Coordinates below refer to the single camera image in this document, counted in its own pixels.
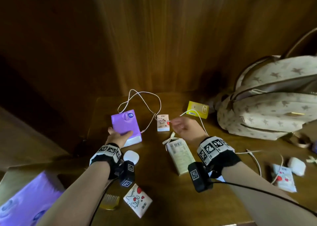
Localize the long white charging cable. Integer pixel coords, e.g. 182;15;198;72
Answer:
118;89;262;157

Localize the white ribbon bow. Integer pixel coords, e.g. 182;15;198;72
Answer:
162;132;183;145

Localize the person's right forearm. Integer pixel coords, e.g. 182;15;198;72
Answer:
221;161;317;226

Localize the black marker wristband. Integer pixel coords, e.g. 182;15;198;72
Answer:
89;143;123;180
197;136;242;178

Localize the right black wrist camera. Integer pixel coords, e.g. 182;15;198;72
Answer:
188;162;213;193

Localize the right black camera cable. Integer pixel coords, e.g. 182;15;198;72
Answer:
212;180;317;216

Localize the yellow comb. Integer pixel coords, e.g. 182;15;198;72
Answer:
99;193;121;211

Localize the short white charging cable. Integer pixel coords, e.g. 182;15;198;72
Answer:
251;154;284;185

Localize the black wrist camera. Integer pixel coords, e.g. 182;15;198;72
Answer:
188;162;213;193
119;161;136;187

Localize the small cartoon tissue pack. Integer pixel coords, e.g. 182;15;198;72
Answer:
157;114;171;132

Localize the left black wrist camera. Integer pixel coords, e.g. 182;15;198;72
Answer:
119;161;136;187

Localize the white earbud case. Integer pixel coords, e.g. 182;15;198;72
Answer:
123;150;140;165
287;157;306;177

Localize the small yellow box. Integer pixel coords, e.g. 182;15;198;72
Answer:
186;101;209;119

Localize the person's left forearm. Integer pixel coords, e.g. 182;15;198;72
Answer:
37;161;111;226

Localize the cream patterned backpack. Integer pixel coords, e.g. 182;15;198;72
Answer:
215;27;317;148

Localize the small purple pad pack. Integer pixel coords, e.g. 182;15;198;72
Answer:
111;109;143;148

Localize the lavender pad packet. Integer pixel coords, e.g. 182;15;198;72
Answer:
0;171;65;226

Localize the red spotted cartoon tissue pack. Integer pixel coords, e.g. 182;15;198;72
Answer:
123;183;153;219

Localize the person's left hand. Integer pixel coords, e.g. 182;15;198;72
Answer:
105;127;134;149

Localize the left black marker wristband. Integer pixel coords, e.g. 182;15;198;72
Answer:
89;143;123;180

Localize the left black camera cable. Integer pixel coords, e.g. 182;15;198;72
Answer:
89;178;117;226

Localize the right black marker wristband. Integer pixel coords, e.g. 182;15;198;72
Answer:
197;136;242;178

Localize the pale green paper box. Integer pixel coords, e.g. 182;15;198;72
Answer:
165;138;196;176

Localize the cat print tissue pack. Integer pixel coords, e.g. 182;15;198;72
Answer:
271;164;297;193

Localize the black camera cable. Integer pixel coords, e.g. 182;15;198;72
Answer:
89;178;117;226
212;180;317;216

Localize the person's right hand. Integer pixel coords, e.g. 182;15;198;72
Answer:
171;116;209;143

